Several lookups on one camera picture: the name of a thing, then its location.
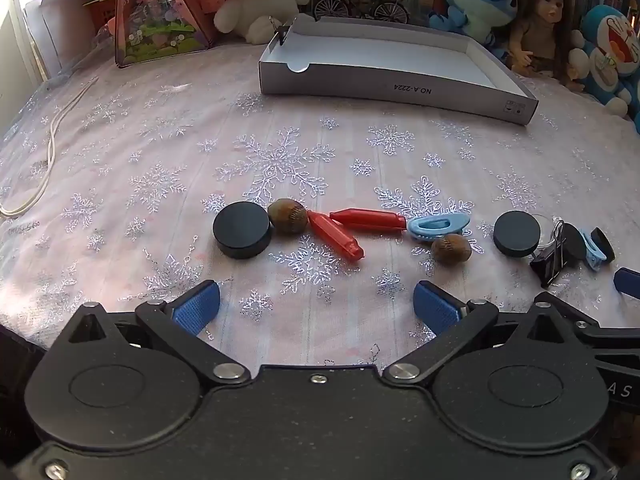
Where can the brown walnut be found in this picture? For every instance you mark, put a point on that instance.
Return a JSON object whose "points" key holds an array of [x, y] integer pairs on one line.
{"points": [[287, 216], [451, 249]]}

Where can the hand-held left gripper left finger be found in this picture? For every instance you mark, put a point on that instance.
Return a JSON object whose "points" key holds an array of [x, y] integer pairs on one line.
{"points": [[197, 307]]}

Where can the blue robot cat plush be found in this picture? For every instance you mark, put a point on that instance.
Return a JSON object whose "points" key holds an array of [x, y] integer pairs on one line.
{"points": [[607, 35]]}

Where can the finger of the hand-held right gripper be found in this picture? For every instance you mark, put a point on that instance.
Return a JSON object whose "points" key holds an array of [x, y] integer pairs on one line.
{"points": [[610, 335], [629, 281]]}

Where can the white cardboard box tray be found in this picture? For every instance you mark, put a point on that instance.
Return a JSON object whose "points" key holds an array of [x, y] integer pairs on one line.
{"points": [[400, 90]]}

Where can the clear plastic dome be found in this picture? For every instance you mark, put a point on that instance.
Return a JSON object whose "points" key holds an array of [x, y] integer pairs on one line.
{"points": [[546, 227]]}

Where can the pink toy house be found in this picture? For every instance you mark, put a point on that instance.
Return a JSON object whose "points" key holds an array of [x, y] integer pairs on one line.
{"points": [[160, 25]]}

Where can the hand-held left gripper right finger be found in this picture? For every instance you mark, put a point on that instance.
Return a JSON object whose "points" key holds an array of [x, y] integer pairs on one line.
{"points": [[437, 307]]}

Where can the black model bicycle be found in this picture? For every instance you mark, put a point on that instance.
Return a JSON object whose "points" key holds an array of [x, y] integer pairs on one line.
{"points": [[390, 10]]}

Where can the brown-haired baby doll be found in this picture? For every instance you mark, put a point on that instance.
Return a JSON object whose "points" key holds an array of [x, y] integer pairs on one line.
{"points": [[542, 25]]}

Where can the large black puck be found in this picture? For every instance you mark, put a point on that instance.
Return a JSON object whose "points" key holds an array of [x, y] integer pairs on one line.
{"points": [[242, 230]]}

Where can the light blue hair clip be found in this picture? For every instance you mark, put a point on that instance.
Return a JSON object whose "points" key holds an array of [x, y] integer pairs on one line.
{"points": [[425, 230], [592, 257]]}

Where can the red plastic whistle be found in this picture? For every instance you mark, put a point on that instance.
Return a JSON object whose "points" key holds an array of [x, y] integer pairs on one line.
{"points": [[370, 220], [335, 236]]}

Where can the pink snowflake tablecloth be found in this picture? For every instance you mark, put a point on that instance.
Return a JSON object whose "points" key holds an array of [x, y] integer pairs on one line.
{"points": [[150, 135]]}

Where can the small black puck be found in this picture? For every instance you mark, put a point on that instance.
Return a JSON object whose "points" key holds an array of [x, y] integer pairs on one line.
{"points": [[517, 234], [572, 250]]}

